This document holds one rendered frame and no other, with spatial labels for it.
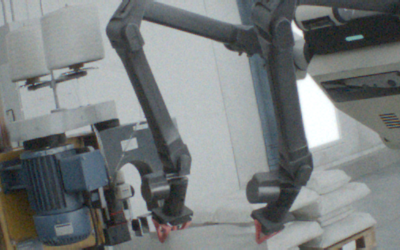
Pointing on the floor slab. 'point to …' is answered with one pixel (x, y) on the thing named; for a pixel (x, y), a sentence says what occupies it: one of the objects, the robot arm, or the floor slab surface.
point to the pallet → (367, 238)
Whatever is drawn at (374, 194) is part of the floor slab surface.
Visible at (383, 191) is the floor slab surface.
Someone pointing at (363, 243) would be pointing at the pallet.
